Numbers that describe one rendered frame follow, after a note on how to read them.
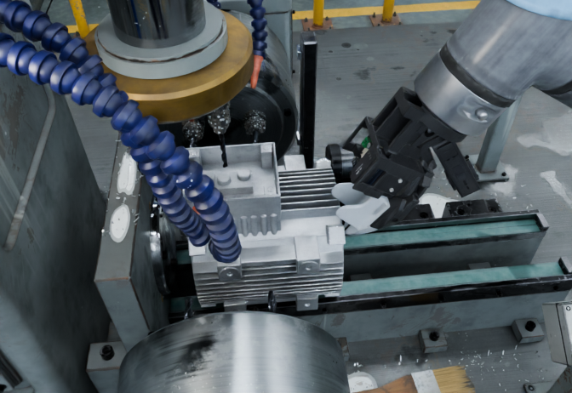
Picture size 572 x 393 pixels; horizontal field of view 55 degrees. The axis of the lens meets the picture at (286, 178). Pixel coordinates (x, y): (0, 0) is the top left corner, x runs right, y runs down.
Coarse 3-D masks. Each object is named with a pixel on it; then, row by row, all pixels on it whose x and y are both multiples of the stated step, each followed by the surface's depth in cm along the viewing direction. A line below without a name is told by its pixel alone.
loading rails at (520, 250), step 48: (384, 240) 90; (432, 240) 90; (480, 240) 91; (528, 240) 93; (192, 288) 93; (384, 288) 84; (432, 288) 82; (480, 288) 83; (528, 288) 84; (336, 336) 89; (384, 336) 90; (432, 336) 88; (528, 336) 89
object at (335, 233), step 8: (328, 232) 70; (336, 232) 70; (344, 232) 70; (328, 240) 70; (336, 240) 70; (344, 240) 70; (192, 248) 69; (200, 248) 69; (328, 296) 79; (208, 304) 78
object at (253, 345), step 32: (192, 320) 53; (224, 320) 53; (256, 320) 53; (288, 320) 54; (128, 352) 56; (160, 352) 52; (192, 352) 51; (224, 352) 50; (256, 352) 51; (288, 352) 52; (320, 352) 54; (128, 384) 53; (160, 384) 50; (192, 384) 49; (224, 384) 48; (256, 384) 48; (288, 384) 49; (320, 384) 52
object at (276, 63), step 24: (264, 72) 85; (288, 72) 95; (240, 96) 87; (264, 96) 88; (288, 96) 89; (240, 120) 90; (264, 120) 90; (288, 120) 92; (192, 144) 86; (216, 144) 94; (240, 144) 94; (288, 144) 96
